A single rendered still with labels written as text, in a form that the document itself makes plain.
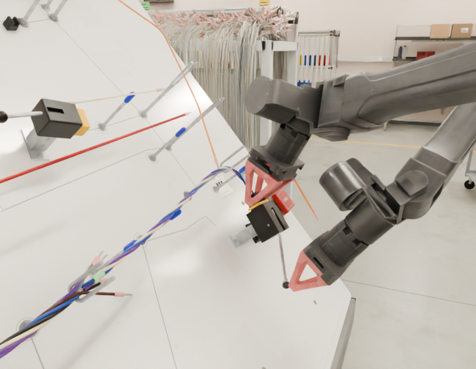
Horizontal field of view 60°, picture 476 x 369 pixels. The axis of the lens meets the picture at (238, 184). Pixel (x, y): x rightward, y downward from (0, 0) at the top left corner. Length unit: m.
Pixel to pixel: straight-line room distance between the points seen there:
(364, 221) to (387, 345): 1.75
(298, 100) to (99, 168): 0.30
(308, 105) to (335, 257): 0.23
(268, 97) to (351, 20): 8.22
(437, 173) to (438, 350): 1.81
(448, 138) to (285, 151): 0.24
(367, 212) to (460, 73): 0.24
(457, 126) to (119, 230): 0.52
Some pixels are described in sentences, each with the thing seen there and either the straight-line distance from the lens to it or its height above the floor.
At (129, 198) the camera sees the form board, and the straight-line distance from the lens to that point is 0.62.
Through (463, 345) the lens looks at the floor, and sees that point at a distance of 2.49.
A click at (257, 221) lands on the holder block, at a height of 1.14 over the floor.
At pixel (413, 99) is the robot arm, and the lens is 0.51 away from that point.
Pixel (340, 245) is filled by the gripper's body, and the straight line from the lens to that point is 0.64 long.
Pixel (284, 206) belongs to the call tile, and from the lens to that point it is 0.88.
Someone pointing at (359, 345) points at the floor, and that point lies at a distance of 2.30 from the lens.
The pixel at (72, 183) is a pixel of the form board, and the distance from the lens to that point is 0.58.
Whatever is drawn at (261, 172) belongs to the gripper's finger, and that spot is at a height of 1.23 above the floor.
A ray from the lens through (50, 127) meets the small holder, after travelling 0.53.
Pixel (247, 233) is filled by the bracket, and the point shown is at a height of 1.11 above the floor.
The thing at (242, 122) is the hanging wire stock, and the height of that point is 1.19.
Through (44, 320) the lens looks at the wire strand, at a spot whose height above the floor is 1.22.
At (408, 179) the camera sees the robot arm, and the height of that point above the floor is 1.24.
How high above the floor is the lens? 1.42
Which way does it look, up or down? 18 degrees down
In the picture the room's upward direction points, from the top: straight up
